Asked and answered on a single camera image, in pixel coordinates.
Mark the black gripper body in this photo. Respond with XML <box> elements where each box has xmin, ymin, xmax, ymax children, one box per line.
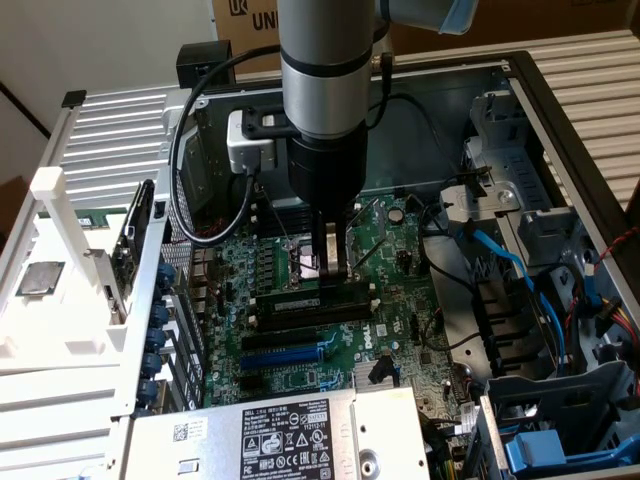
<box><xmin>285</xmin><ymin>122</ymin><xmax>370</xmax><ymax>216</ymax></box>

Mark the CPU socket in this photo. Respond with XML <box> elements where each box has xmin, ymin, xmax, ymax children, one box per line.
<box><xmin>282</xmin><ymin>227</ymin><xmax>364</xmax><ymax>291</ymax></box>

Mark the silver socket cover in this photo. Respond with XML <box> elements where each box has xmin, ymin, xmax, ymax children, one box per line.
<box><xmin>347</xmin><ymin>197</ymin><xmax>390</xmax><ymax>269</ymax></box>

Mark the thin metal locking lever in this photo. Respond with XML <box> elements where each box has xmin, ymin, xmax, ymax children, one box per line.
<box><xmin>253</xmin><ymin>183</ymin><xmax>295</xmax><ymax>249</ymax></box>

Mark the open grey PC case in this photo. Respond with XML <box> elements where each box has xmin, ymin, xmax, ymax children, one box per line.
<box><xmin>119</xmin><ymin>48</ymin><xmax>640</xmax><ymax>480</ymax></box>

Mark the green motherboard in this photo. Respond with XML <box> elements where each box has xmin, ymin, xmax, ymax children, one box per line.
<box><xmin>192</xmin><ymin>192</ymin><xmax>464</xmax><ymax>436</ymax></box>

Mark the long black expansion slot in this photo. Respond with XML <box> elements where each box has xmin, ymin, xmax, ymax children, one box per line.
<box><xmin>241</xmin><ymin>327</ymin><xmax>320</xmax><ymax>352</ymax></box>

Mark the long blue expansion slot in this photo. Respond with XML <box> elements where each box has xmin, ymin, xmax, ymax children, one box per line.
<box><xmin>238</xmin><ymin>346</ymin><xmax>325</xmax><ymax>372</ymax></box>

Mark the silver heat sink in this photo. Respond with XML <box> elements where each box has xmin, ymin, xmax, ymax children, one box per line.
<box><xmin>351</xmin><ymin>358</ymin><xmax>402</xmax><ymax>390</ymax></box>

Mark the printed cardboard box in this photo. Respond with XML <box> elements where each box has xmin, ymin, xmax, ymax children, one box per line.
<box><xmin>212</xmin><ymin>0</ymin><xmax>284</xmax><ymax>71</ymax></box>

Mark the black plastic box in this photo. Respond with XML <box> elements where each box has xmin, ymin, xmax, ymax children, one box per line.
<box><xmin>175</xmin><ymin>40</ymin><xmax>235</xmax><ymax>87</ymax></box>

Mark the grey metal disk bay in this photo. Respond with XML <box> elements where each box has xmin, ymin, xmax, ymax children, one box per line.
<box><xmin>437</xmin><ymin>88</ymin><xmax>604</xmax><ymax>281</ymax></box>

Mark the silver power supply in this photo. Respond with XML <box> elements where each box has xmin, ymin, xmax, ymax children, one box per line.
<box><xmin>122</xmin><ymin>385</ymin><xmax>432</xmax><ymax>480</ymax></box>

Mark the graphics card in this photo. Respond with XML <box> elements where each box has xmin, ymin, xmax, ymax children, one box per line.
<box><xmin>82</xmin><ymin>178</ymin><xmax>157</xmax><ymax>329</ymax></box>

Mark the grey metal drive cage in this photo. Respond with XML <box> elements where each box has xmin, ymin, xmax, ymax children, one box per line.
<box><xmin>477</xmin><ymin>359</ymin><xmax>640</xmax><ymax>480</ymax></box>

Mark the plain cardboard box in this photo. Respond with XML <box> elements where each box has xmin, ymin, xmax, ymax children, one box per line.
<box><xmin>389</xmin><ymin>0</ymin><xmax>640</xmax><ymax>56</ymax></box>

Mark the white parts rack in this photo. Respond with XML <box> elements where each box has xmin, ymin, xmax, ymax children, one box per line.
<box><xmin>0</xmin><ymin>167</ymin><xmax>166</xmax><ymax>376</ymax></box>

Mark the blue plastic drive caddy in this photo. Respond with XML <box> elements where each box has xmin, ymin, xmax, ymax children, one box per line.
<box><xmin>503</xmin><ymin>428</ymin><xmax>640</xmax><ymax>476</ymax></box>

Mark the silver CPU chip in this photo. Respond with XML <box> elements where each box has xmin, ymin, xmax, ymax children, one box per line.
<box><xmin>17</xmin><ymin>259</ymin><xmax>66</xmax><ymax>299</ymax></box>

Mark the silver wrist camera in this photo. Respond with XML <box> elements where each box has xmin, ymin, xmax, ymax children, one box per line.
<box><xmin>226</xmin><ymin>109</ymin><xmax>279</xmax><ymax>176</ymax></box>

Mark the thin black wire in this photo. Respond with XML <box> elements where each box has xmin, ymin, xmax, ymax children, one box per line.
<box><xmin>418</xmin><ymin>202</ymin><xmax>481</xmax><ymax>296</ymax></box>

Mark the black wire with plug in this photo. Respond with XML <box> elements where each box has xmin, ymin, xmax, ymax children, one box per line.
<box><xmin>367</xmin><ymin>92</ymin><xmax>471</xmax><ymax>176</ymax></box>

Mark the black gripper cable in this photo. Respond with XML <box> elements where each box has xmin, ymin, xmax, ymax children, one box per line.
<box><xmin>369</xmin><ymin>49</ymin><xmax>396</xmax><ymax>109</ymax></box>

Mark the black camera cable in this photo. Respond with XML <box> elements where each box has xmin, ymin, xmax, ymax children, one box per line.
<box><xmin>168</xmin><ymin>43</ymin><xmax>284</xmax><ymax>247</ymax></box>

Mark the long blue disk wire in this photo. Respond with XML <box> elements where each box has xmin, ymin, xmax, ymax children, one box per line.
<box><xmin>457</xmin><ymin>218</ymin><xmax>576</xmax><ymax>369</ymax></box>

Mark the black plastic bracket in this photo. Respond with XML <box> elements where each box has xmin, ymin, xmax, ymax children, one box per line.
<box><xmin>471</xmin><ymin>277</ymin><xmax>557</xmax><ymax>379</ymax></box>

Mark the short blue disk wire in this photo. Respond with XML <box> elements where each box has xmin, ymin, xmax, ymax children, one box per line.
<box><xmin>582</xmin><ymin>249</ymin><xmax>604</xmax><ymax>314</ymax></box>

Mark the red black twisted wire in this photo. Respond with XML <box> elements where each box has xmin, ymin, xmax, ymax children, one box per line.
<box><xmin>597</xmin><ymin>225</ymin><xmax>640</xmax><ymax>262</ymax></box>

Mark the yellow red power wire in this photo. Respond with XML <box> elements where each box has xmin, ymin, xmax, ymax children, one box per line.
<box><xmin>594</xmin><ymin>293</ymin><xmax>640</xmax><ymax>331</ymax></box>

